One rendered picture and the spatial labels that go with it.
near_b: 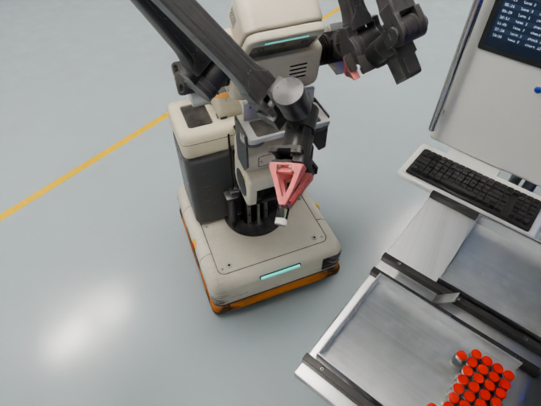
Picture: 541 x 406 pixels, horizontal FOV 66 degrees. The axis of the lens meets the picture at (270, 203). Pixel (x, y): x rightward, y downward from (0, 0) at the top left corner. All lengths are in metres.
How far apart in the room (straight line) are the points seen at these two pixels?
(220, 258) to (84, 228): 0.93
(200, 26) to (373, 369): 0.76
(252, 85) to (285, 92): 0.09
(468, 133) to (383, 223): 0.95
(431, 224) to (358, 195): 1.27
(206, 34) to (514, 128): 1.04
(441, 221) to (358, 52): 0.51
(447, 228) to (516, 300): 0.24
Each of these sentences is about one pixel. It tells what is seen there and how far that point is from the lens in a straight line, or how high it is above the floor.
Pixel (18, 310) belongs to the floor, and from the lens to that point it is 2.33.
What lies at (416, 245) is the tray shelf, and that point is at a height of 0.88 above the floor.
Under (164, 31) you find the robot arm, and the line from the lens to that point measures 0.94.
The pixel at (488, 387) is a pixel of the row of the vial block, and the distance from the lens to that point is 1.00.
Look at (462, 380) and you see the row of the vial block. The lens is 0.99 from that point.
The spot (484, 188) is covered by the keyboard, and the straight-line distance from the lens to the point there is 1.49.
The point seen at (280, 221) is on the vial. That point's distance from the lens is 0.75.
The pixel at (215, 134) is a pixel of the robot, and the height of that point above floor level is 0.79.
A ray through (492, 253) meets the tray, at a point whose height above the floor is 0.88.
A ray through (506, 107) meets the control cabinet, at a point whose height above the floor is 1.03.
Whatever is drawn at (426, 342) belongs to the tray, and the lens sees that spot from 1.05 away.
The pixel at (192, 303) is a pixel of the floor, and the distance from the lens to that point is 2.06.
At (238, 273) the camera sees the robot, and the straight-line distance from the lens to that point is 1.79.
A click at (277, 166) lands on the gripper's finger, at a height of 1.26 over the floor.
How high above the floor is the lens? 1.79
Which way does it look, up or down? 48 degrees down
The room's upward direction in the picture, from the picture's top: straight up
